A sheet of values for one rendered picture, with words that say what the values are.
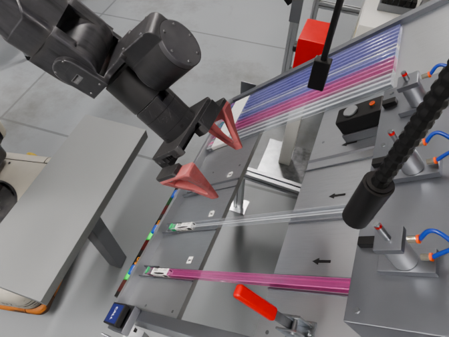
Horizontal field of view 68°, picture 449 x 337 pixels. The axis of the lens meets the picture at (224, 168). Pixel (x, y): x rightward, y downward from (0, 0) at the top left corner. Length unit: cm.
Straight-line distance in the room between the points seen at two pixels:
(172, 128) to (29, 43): 18
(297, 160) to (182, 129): 145
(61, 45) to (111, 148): 79
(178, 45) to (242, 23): 245
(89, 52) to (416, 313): 40
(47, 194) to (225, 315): 83
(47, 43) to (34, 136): 183
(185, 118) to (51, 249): 69
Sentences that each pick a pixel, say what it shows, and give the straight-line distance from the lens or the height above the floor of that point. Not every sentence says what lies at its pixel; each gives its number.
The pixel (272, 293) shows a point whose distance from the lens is 50.
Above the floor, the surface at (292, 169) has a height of 1.
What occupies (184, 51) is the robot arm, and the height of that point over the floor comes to 124.
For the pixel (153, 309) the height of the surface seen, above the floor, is 79.
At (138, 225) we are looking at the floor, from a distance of 168.
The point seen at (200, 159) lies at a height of 73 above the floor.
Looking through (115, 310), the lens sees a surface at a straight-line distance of 72.
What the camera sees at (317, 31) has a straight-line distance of 132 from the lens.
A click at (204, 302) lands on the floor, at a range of 151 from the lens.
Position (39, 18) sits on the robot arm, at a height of 128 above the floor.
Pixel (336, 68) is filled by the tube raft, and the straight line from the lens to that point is 81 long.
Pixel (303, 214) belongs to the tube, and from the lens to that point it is 53.
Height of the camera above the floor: 147
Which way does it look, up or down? 55 degrees down
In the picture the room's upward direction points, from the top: straight up
